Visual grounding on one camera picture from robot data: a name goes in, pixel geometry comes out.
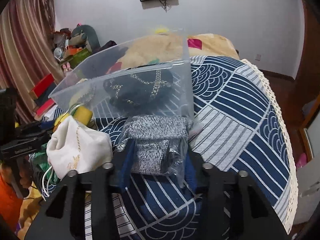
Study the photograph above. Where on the blue white patterned tablecloth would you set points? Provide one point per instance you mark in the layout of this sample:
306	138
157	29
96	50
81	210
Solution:
237	126

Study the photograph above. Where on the yellow plush headrest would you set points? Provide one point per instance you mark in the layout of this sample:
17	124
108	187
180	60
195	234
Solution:
161	30

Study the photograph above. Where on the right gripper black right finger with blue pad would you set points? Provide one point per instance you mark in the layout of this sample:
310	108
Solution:
233	206

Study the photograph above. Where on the grey knit item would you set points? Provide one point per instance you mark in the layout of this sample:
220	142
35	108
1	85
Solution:
161	144

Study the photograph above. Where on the orange sleeve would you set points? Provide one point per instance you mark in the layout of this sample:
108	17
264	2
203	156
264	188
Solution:
10	205

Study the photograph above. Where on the grey green plush pillow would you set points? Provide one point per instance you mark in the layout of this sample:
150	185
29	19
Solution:
85	34

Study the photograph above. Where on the red gift box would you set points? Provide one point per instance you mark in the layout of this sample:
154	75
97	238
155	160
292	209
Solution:
41	86

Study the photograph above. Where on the clear plastic storage box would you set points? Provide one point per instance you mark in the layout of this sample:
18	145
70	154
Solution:
84	84

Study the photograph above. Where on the green cardboard box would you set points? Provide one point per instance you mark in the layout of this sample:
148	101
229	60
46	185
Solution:
76	59

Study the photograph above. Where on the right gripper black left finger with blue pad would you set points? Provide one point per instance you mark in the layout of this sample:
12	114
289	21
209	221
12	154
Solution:
62	216

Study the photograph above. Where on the white wall socket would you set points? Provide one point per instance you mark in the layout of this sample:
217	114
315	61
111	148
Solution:
258	57

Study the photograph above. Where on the white drawstring cloth pouch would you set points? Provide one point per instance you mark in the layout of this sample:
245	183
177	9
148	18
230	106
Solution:
74	146

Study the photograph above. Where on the dark purple garment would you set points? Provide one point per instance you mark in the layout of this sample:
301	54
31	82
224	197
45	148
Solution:
107	45

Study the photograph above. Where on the beige fleece blanket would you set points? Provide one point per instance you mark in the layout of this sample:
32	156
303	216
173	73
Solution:
158	48

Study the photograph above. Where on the brown wooden door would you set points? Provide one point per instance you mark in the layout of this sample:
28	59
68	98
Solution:
307	80

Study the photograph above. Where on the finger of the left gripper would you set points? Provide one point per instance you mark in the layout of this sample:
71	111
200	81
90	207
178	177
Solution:
27	142

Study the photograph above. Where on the pink rabbit toy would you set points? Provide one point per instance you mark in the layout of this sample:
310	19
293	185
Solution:
66	68

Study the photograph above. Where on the red gold striped curtain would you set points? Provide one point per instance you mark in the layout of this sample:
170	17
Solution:
27	27

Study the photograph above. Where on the black hat with gold chains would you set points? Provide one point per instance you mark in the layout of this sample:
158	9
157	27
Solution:
137	91

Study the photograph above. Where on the green knitted cloth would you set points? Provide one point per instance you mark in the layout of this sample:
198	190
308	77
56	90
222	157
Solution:
39	160

